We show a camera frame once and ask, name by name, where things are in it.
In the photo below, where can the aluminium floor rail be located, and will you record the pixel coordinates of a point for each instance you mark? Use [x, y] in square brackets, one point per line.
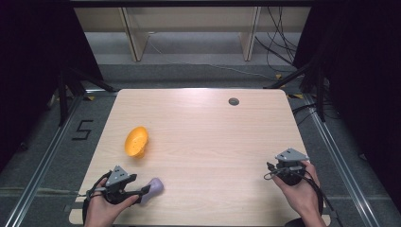
[44, 164]
[340, 164]

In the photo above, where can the black tripod stand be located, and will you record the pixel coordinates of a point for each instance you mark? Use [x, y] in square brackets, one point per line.
[67, 91]
[318, 85]

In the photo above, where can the black tape floor mark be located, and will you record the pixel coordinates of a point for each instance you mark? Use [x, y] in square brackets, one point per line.
[82, 130]

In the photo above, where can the person's left hand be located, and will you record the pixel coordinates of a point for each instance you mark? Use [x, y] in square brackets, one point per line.
[101, 209]

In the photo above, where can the pale wooden furniture leg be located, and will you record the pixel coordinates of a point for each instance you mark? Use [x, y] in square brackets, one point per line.
[134, 34]
[250, 34]

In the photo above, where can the orange plastic colander bowl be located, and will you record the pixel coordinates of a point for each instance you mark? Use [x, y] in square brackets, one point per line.
[136, 142]

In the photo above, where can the person's right hand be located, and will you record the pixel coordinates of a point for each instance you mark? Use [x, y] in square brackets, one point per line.
[299, 195]

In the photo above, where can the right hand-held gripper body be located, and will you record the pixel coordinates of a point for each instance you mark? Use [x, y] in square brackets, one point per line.
[290, 167]

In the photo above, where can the black curtain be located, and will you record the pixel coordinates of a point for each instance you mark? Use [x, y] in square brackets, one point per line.
[34, 63]
[362, 78]

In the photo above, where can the pale purple plastic cup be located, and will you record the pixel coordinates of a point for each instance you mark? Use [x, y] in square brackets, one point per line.
[153, 189]

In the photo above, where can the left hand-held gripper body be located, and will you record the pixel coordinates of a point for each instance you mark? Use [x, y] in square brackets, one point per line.
[117, 180]

